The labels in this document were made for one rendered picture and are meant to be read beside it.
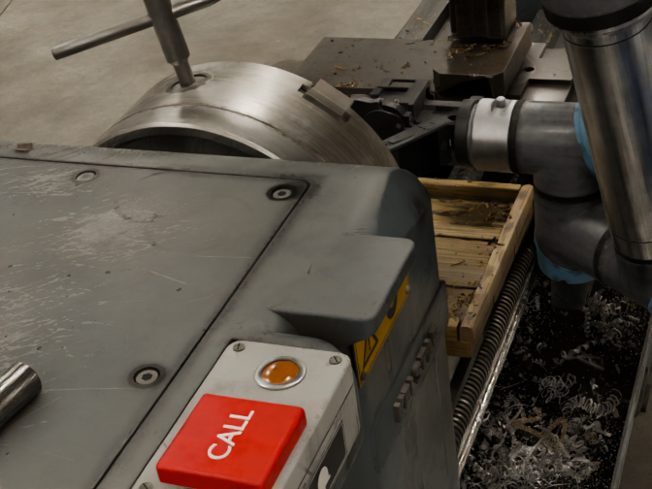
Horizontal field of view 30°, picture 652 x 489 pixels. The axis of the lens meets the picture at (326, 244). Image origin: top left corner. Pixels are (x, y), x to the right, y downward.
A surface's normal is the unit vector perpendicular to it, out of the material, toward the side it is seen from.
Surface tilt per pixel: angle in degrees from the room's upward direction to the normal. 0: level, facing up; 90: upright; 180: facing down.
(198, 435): 0
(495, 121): 41
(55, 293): 0
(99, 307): 0
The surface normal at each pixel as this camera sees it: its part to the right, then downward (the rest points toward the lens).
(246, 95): 0.09, -0.80
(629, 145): -0.18, 0.68
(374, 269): -0.13, -0.84
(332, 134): 0.54, -0.55
